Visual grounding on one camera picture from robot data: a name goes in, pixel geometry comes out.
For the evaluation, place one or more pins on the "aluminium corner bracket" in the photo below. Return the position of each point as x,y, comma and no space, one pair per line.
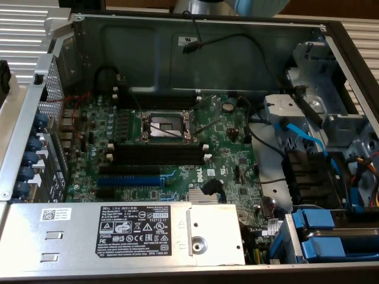
59,26

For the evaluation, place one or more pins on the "silver chipset heatsink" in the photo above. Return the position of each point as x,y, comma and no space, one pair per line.
204,196

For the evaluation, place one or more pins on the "silver hard disk bay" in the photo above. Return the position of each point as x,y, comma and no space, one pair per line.
291,236

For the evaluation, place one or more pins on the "long black expansion slot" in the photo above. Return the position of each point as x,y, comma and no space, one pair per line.
130,170

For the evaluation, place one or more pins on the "open Dell PC case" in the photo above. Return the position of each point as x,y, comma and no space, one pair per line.
133,59

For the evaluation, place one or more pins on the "thin steel locking lever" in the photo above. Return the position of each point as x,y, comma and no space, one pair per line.
132,96
171,130

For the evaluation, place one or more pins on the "black plastic fan shroud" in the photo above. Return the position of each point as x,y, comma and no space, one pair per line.
311,177

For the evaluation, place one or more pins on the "blue card retention clip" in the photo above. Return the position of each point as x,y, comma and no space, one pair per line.
35,144
26,173
22,188
29,158
41,120

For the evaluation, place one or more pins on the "silver disk bay cage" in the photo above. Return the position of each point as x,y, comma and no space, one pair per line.
290,108

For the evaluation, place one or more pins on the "rear I/O port block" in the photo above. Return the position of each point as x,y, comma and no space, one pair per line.
66,124

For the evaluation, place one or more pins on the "blue disk carrier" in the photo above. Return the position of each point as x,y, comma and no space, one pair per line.
316,219
325,248

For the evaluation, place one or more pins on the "silver power supply unit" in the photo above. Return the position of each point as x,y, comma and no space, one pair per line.
74,230

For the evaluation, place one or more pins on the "RAM slot white latches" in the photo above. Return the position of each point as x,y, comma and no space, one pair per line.
114,89
208,157
114,96
205,146

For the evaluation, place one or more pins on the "green Dell motherboard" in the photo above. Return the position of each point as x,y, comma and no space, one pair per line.
225,148

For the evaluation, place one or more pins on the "short black expansion slot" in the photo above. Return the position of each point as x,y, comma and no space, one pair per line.
105,193

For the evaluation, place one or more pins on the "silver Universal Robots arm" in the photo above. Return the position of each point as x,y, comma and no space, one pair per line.
189,6

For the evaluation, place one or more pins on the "CPU socket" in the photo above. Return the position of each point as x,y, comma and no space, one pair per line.
165,127

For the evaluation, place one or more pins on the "coin cell battery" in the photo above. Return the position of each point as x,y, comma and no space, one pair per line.
228,106

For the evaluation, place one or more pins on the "blue expansion slot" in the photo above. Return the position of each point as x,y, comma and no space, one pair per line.
130,181

